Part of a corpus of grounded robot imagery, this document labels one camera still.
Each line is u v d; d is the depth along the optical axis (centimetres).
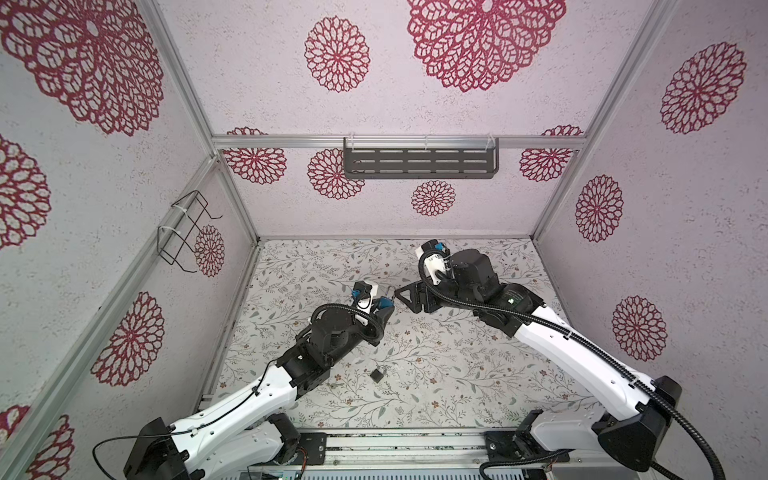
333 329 53
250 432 59
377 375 85
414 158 95
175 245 77
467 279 52
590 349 43
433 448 75
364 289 60
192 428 42
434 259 62
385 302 72
